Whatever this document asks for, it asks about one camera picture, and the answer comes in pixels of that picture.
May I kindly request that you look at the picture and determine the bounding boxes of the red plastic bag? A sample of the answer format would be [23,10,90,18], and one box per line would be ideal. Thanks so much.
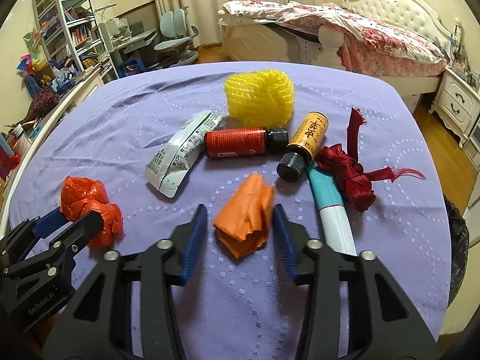
[60,176,123,250]

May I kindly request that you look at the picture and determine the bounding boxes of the teal white wrapper tube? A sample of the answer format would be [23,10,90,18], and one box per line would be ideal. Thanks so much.
[307,163,357,256]

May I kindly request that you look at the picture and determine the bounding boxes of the dark red ribbon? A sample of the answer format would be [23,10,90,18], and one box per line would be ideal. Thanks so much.
[316,107,426,212]

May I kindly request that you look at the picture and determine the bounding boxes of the white printed packet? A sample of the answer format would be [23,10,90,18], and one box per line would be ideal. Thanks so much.
[145,110,224,198]

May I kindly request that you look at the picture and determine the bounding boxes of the orange paper piece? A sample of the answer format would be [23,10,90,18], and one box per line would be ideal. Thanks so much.
[213,173,274,259]

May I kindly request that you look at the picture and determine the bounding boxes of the yellow label bottle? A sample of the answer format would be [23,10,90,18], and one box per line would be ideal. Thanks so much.
[277,111,329,182]

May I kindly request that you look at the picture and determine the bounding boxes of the red label bottle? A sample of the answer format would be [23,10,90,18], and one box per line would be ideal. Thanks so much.
[204,127,289,158]

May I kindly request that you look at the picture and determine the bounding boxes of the yellow foam net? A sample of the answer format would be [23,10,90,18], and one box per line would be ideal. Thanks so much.
[224,69,295,128]

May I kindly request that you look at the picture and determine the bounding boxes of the black lined trash bin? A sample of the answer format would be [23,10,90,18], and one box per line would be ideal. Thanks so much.
[443,195,470,305]

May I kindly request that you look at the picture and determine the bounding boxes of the purple tablecloth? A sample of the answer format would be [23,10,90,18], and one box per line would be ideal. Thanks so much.
[9,63,451,359]

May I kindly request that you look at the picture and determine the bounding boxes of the white bookshelf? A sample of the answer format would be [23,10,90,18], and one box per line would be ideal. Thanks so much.
[32,0,118,83]

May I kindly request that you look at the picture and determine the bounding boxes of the study desk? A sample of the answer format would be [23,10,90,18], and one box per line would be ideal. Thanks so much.
[99,27,159,78]

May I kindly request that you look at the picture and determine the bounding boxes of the white nightstand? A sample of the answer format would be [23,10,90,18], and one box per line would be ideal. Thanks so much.
[429,68,479,148]

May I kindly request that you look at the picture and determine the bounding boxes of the light blue desk chair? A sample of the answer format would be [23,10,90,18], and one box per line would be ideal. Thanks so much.
[154,6,199,69]

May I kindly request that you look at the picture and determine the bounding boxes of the floral pink quilt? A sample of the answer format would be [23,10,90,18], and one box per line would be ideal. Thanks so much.
[218,0,448,77]

